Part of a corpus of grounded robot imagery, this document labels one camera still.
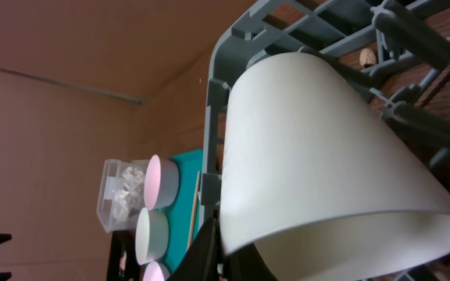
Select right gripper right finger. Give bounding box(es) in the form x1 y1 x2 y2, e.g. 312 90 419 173
223 244 277 281

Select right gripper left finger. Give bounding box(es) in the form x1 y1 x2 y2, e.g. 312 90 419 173
168 218 220 281

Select pink plate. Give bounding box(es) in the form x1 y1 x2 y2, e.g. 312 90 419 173
142 261 170 281

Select white bowl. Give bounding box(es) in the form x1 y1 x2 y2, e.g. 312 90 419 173
135 208 170 265

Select rice and peanut scraps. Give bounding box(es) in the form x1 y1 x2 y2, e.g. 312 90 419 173
120 251 127 274

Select wooden chopstick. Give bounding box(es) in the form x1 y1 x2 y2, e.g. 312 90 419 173
187 170 201 250

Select pink bowl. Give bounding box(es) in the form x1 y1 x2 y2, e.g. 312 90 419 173
144 155 180 210

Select white napkin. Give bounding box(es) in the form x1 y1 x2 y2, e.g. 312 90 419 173
112 166 145 222

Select white plastic cup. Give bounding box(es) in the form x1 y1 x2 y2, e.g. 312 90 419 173
220 52 450 280

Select black waste tray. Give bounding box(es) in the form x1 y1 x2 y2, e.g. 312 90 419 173
106 230 141 281

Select grey dishwasher rack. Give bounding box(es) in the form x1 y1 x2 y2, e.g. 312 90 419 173
198 0 450 281

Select teal plastic tray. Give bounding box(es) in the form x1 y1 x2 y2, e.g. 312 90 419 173
161 150 202 273

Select clear plastic bin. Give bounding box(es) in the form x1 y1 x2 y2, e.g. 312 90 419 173
96 159 149 233

